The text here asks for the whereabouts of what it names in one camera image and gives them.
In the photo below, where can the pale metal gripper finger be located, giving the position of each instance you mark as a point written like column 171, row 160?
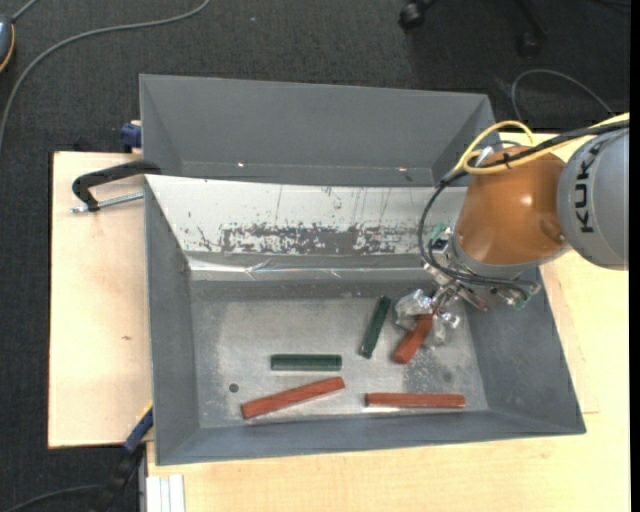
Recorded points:
column 446, row 326
column 412, row 306

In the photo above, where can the red-brown block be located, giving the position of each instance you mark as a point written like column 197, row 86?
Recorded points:
column 415, row 400
column 292, row 397
column 410, row 344

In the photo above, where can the dark green flat block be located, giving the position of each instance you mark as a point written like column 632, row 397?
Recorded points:
column 375, row 327
column 306, row 362

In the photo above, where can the grey metal bin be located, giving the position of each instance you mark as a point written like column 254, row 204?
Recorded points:
column 300, row 320

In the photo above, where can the black cylinder on white bracket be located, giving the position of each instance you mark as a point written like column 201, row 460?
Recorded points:
column 440, row 248

